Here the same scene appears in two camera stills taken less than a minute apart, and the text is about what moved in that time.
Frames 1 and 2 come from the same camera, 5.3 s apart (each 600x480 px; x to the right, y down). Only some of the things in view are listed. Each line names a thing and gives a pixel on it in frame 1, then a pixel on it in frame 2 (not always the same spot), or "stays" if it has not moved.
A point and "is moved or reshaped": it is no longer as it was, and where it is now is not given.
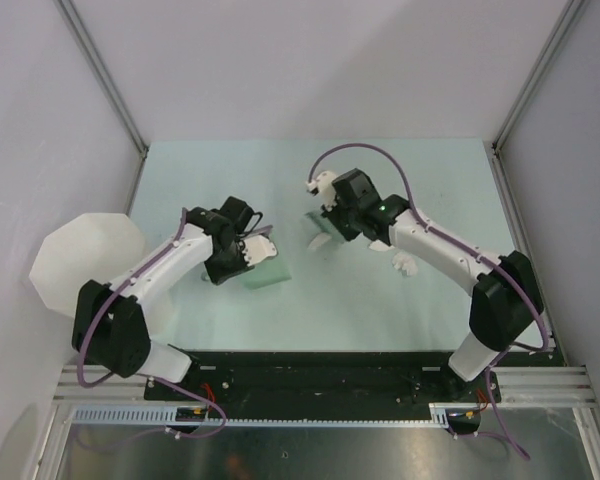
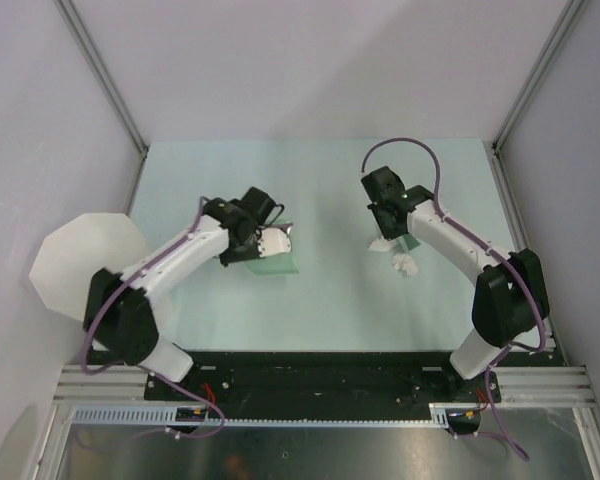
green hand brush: x=322 y=224 is moved or reshaped
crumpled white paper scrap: x=406 y=262 stays
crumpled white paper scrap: x=378 y=245 stays
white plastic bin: x=82 y=247 stays
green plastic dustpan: x=263 y=274 is moved or reshaped
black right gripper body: x=344 y=219 -> x=388 y=233
